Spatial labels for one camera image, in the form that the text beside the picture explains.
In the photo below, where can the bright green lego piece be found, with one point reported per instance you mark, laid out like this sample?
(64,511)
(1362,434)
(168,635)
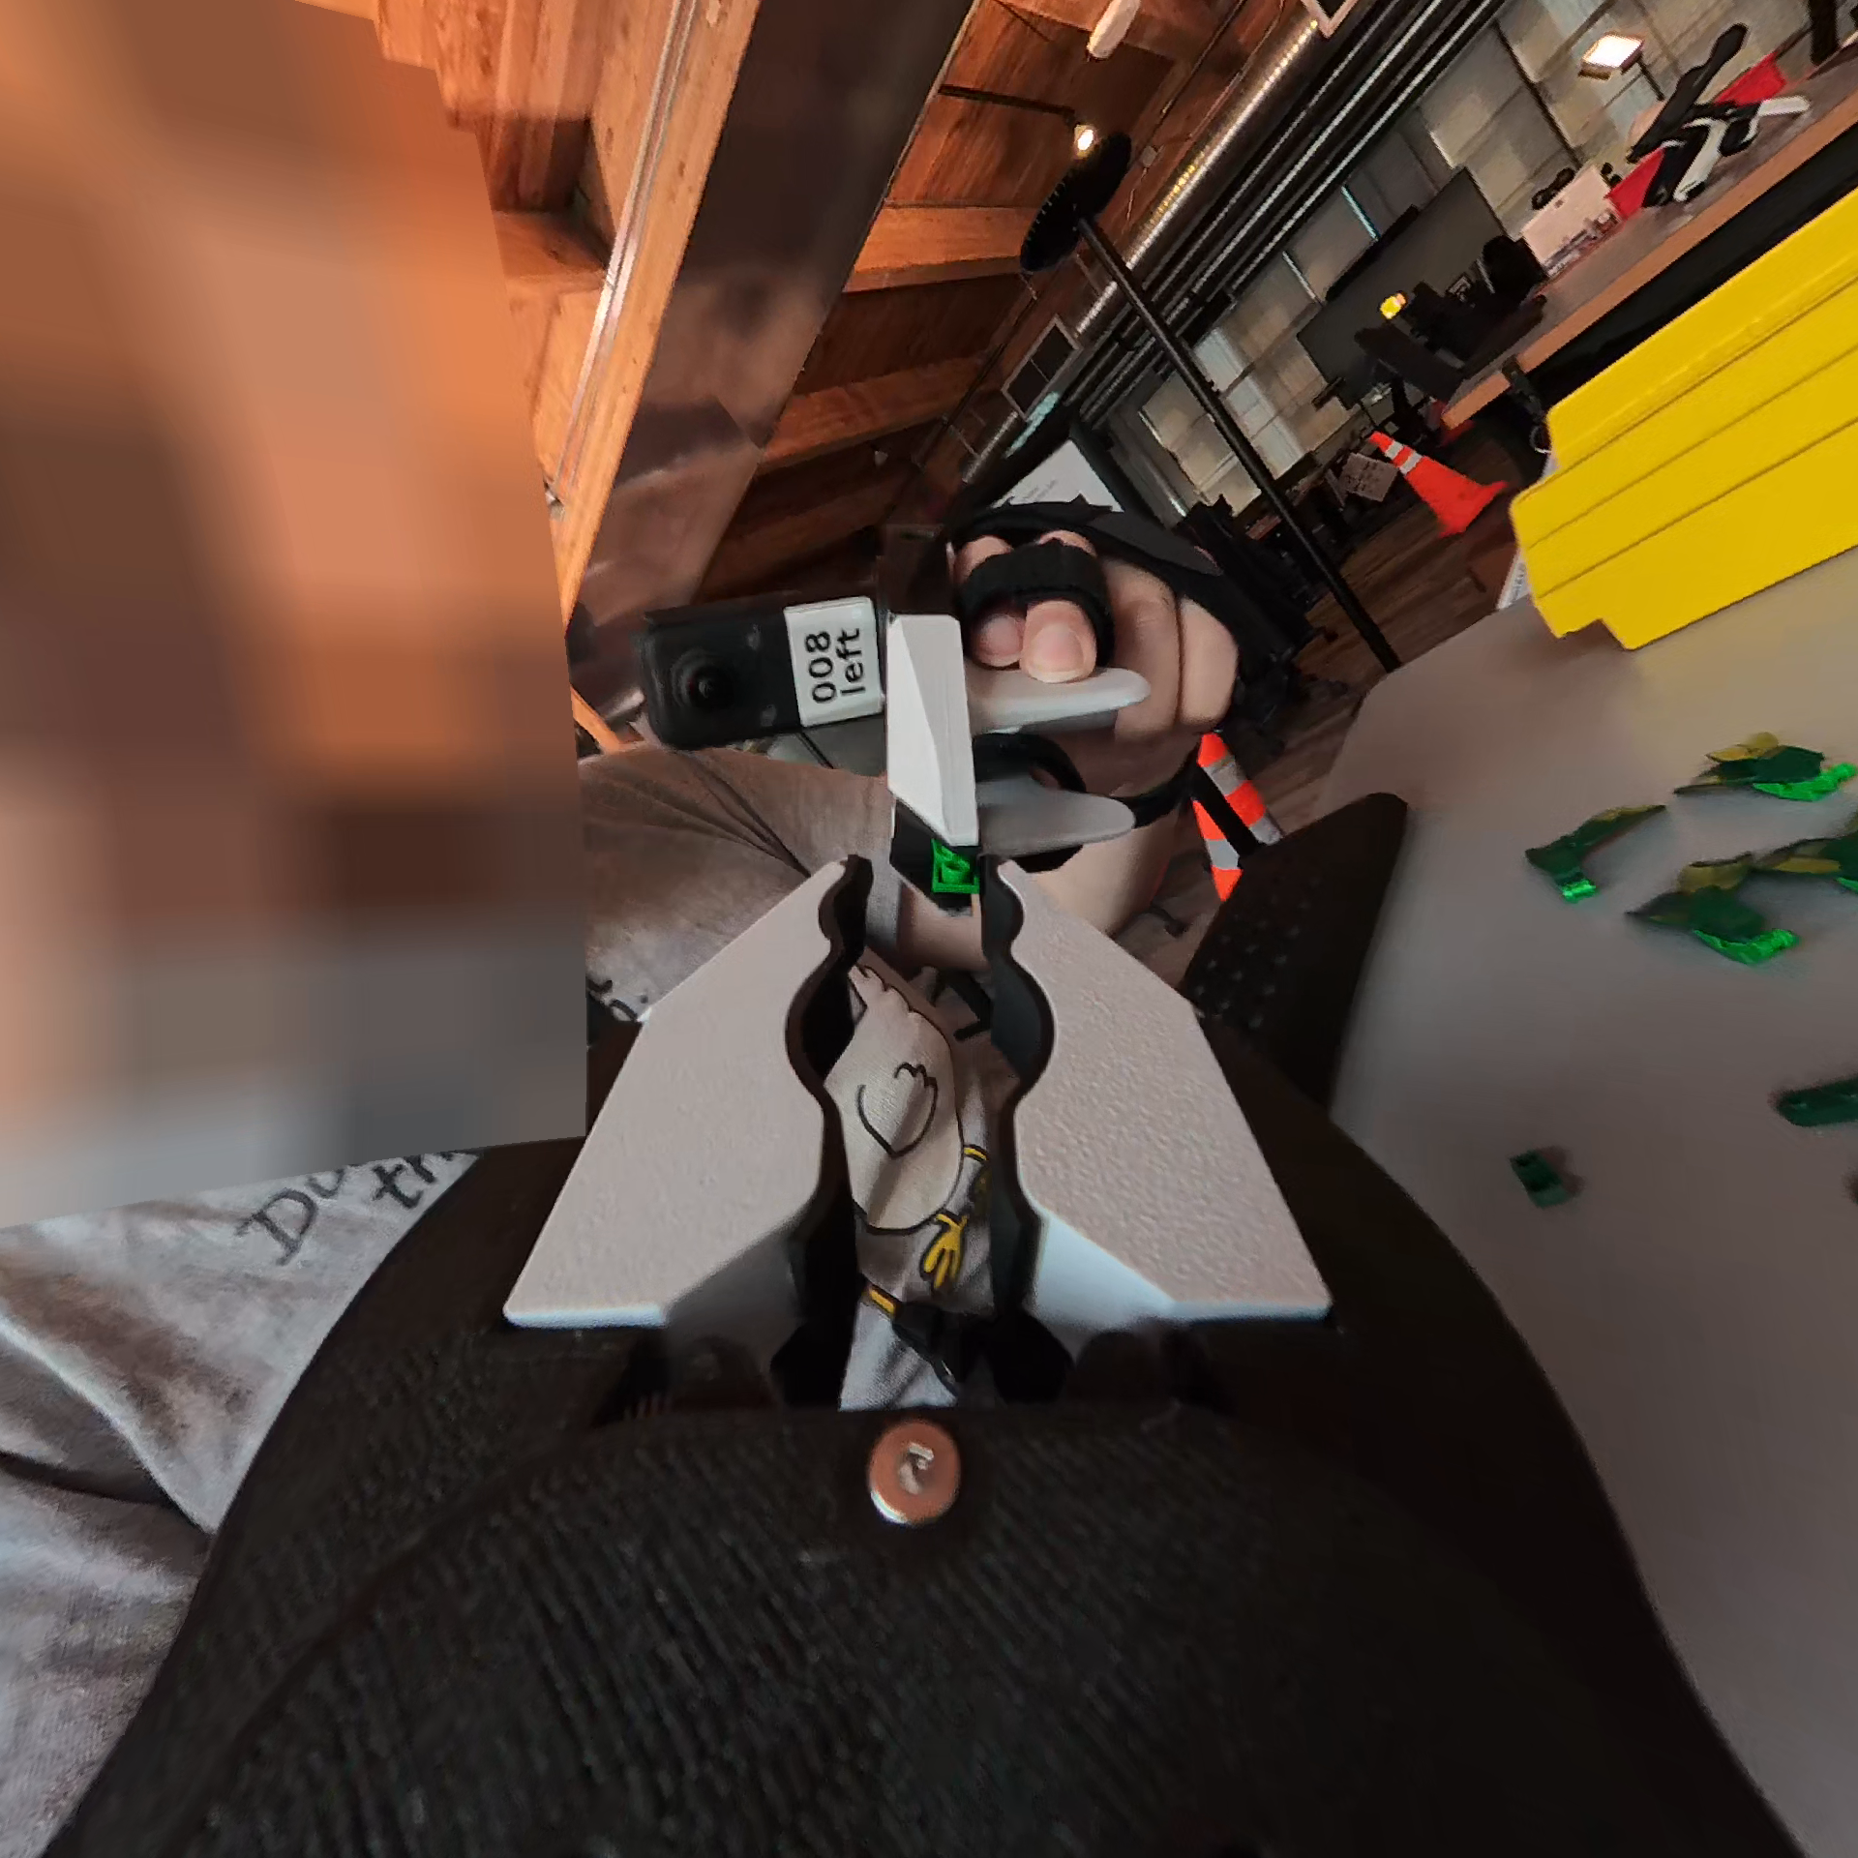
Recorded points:
(958,868)

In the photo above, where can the yellow storage bin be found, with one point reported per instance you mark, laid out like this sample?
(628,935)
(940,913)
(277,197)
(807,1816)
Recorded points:
(1699,597)
(1669,509)
(1713,350)

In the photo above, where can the dark green lego leaf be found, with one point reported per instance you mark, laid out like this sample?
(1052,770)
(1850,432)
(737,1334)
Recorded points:
(1822,1105)

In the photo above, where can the person's grey shirt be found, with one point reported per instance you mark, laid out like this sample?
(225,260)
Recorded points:
(697,844)

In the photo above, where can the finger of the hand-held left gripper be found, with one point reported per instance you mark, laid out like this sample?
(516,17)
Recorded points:
(928,726)

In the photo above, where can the wooden desk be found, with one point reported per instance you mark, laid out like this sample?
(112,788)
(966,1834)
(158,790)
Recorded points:
(1641,276)

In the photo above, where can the black perforated chair armrest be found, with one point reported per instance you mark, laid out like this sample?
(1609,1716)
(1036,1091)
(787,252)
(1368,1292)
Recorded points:
(1293,945)

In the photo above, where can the small green lego brick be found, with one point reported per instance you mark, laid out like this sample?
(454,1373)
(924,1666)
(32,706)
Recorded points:
(1542,1176)

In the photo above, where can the person's left hand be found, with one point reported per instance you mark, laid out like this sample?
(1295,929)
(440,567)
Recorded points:
(1175,682)

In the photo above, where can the black floor lamp pole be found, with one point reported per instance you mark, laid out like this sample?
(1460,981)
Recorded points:
(1161,334)

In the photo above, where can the green lego leaf cluster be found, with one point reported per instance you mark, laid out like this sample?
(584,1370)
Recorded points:
(1822,858)
(1779,770)
(1581,850)
(1721,923)

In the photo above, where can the orange striped traffic cone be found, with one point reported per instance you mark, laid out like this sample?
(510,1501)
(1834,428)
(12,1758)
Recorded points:
(1233,814)

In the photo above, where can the small white sign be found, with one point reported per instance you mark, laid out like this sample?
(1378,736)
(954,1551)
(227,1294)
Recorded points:
(1364,475)

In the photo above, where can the dark computer monitor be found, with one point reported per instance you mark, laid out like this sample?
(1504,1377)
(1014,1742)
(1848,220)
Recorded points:
(1394,292)

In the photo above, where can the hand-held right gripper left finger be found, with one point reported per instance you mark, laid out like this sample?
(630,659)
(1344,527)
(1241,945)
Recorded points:
(697,1162)

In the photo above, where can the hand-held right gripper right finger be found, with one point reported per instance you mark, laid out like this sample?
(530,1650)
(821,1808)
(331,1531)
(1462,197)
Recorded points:
(1161,1162)

